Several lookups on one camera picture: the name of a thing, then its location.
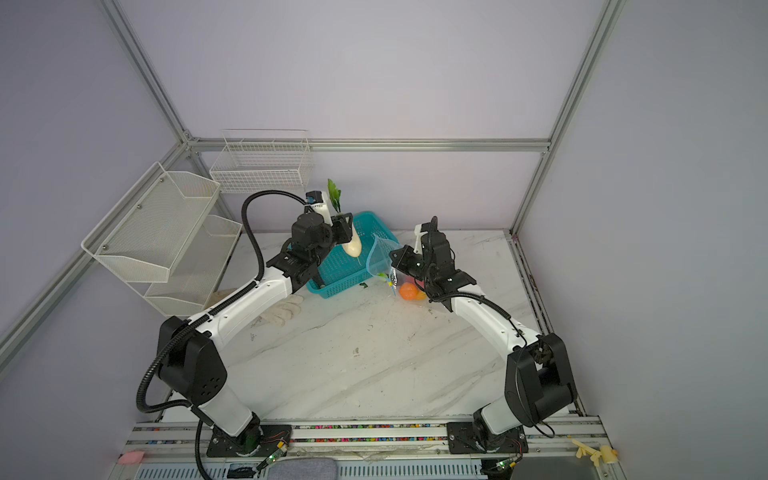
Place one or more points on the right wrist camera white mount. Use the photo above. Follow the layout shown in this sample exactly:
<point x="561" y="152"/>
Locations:
<point x="418" y="233"/>

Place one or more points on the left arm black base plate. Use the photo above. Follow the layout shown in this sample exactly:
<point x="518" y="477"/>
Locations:
<point x="259" y="441"/>

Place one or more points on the clear zip bag blue zipper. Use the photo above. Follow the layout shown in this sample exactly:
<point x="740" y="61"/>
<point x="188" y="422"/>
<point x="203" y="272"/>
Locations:
<point x="379" y="265"/>

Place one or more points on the pink sponge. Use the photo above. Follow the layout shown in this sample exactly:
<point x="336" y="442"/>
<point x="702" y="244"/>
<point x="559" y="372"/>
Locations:
<point x="131" y="458"/>

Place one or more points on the aluminium rail base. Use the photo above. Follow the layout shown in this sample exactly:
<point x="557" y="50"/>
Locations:
<point x="374" y="449"/>

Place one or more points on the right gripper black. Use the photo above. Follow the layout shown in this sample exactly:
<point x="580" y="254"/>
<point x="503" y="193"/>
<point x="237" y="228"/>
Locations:
<point x="406" y="252"/>

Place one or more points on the beige tape scraps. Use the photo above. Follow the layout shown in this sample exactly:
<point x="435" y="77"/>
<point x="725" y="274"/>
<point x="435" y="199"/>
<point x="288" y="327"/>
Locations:
<point x="603" y="454"/>

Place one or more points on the green leafy vegetable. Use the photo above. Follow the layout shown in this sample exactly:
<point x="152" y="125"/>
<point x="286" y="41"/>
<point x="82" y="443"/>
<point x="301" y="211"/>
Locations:
<point x="334" y="195"/>

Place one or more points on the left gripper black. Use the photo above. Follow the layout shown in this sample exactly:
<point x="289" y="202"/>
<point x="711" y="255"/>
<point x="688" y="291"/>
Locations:
<point x="343" y="229"/>

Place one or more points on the teal plastic basket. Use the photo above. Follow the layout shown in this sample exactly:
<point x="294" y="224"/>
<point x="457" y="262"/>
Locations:
<point x="339" y="271"/>

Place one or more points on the grey cloth pad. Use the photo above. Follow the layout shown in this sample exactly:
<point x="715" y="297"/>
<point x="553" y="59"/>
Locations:
<point x="304" y="469"/>

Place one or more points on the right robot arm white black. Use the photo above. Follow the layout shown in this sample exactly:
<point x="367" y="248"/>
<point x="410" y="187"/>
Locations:
<point x="538" y="377"/>

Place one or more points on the white wire wall basket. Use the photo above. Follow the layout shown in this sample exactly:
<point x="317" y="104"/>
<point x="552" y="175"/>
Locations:
<point x="253" y="160"/>

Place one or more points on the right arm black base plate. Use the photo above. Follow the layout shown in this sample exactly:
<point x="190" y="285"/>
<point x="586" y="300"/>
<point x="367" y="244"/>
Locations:
<point x="469" y="438"/>

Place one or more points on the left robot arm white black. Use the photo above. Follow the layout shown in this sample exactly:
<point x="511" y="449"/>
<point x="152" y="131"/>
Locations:
<point x="189" y="357"/>

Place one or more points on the orange tangerine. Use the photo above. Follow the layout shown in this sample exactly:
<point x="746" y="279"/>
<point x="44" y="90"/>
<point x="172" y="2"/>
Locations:
<point x="410" y="292"/>

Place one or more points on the white mesh two-tier shelf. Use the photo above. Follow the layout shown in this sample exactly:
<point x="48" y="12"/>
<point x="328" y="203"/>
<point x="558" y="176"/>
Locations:
<point x="164" y="241"/>

